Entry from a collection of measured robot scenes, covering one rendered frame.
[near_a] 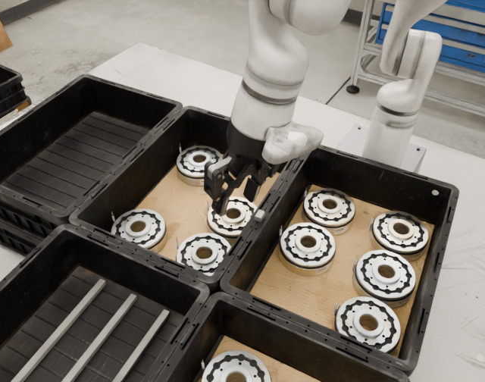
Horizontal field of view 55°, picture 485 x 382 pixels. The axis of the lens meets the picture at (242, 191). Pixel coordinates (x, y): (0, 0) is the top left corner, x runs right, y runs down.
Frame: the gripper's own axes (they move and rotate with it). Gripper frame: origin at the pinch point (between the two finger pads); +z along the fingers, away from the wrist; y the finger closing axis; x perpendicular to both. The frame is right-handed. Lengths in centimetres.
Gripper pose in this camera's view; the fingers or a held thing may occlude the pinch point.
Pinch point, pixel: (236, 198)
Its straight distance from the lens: 68.5
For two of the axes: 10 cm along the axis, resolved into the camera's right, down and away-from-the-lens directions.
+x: 6.3, 6.3, -4.5
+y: -7.5, 3.3, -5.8
